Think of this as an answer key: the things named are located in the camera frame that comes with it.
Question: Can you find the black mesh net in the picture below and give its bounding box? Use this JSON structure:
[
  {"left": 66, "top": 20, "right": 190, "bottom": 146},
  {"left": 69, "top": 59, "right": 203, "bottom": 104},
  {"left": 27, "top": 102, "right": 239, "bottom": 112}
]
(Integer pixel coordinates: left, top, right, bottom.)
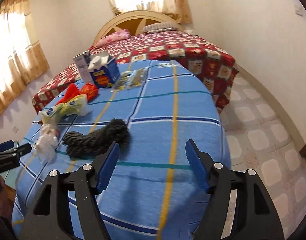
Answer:
[{"left": 62, "top": 119, "right": 131, "bottom": 159}]

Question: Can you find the yellow blue plastic bag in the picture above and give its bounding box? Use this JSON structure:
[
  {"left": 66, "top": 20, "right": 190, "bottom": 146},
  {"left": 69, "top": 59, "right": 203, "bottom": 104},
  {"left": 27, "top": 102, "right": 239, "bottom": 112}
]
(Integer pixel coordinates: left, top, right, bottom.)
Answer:
[{"left": 38, "top": 94, "right": 89, "bottom": 124}]

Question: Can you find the red mesh net bag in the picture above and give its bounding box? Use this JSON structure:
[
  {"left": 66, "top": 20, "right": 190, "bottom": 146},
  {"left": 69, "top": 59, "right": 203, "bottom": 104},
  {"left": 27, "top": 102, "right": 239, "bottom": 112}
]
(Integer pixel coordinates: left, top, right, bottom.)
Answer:
[{"left": 56, "top": 83, "right": 99, "bottom": 105}]

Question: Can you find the light blue trash bin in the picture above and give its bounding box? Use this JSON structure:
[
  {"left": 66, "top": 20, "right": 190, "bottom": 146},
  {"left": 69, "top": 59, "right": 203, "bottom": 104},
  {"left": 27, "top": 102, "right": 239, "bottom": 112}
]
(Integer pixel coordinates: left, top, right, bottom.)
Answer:
[{"left": 2, "top": 168, "right": 18, "bottom": 189}]

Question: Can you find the clear crumpled plastic wrap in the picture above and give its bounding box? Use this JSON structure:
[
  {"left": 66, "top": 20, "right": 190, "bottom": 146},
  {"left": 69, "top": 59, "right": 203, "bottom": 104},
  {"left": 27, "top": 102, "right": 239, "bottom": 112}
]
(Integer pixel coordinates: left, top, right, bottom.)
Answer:
[{"left": 32, "top": 124, "right": 59, "bottom": 163}]

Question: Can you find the left window tan curtain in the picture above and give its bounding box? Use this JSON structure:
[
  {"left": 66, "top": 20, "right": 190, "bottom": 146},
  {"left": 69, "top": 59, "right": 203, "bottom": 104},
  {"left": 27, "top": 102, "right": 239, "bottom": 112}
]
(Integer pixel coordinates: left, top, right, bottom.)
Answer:
[{"left": 0, "top": 0, "right": 50, "bottom": 116}]

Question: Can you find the window tan curtain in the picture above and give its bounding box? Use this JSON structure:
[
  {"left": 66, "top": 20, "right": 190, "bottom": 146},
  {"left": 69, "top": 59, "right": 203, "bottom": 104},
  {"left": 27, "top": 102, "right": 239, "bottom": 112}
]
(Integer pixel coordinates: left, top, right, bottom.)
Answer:
[
  {"left": 100, "top": 0, "right": 193, "bottom": 25},
  {"left": 0, "top": 0, "right": 50, "bottom": 116}
]

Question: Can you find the blue plaid tablecloth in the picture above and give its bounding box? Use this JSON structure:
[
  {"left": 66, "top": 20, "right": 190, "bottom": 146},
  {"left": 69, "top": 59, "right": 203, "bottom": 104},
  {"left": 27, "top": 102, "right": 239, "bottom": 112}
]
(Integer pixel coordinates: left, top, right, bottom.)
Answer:
[{"left": 11, "top": 59, "right": 231, "bottom": 240}]

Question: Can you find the white tall carton box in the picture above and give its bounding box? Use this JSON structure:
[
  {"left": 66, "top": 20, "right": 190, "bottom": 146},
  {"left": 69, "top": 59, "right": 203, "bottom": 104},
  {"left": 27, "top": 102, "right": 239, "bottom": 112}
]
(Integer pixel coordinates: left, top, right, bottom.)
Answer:
[{"left": 73, "top": 50, "right": 94, "bottom": 84}]

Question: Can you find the blue white milk carton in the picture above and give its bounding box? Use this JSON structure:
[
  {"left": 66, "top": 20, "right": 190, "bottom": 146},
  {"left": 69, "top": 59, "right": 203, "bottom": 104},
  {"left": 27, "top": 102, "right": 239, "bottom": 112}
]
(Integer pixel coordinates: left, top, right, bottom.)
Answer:
[{"left": 88, "top": 51, "right": 120, "bottom": 88}]

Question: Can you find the clear dark snack packet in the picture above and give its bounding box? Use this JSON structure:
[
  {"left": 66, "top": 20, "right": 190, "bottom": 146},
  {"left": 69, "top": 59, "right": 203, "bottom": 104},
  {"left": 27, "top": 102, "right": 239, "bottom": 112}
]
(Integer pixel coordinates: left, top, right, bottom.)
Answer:
[{"left": 112, "top": 67, "right": 149, "bottom": 92}]

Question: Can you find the red patterned bedspread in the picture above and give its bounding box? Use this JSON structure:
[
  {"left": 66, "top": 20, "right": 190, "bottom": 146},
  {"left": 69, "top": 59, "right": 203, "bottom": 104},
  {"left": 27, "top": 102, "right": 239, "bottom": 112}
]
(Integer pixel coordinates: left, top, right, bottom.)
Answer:
[{"left": 32, "top": 29, "right": 240, "bottom": 114}]

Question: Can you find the pink floral pillow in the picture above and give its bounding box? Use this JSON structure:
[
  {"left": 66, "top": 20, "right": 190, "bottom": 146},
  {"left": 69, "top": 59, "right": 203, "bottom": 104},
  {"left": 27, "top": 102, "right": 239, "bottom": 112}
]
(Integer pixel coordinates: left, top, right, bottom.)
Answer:
[{"left": 95, "top": 29, "right": 131, "bottom": 48}]

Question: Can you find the cream wooden headboard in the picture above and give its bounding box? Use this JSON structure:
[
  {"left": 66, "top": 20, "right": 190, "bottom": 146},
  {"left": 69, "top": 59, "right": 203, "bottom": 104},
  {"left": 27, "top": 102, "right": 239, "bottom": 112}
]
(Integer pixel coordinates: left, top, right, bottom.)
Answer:
[{"left": 92, "top": 10, "right": 184, "bottom": 46}]

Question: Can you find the striped pillow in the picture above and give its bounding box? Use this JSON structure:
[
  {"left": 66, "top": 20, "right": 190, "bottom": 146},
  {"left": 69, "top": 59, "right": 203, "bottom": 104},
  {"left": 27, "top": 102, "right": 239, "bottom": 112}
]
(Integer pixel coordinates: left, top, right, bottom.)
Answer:
[{"left": 142, "top": 22, "right": 178, "bottom": 34}]

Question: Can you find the back window tan curtain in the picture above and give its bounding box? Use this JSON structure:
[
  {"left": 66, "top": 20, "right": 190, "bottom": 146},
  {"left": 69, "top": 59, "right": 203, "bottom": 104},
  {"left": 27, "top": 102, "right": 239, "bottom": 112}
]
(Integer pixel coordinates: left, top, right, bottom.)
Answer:
[{"left": 100, "top": 0, "right": 193, "bottom": 25}]

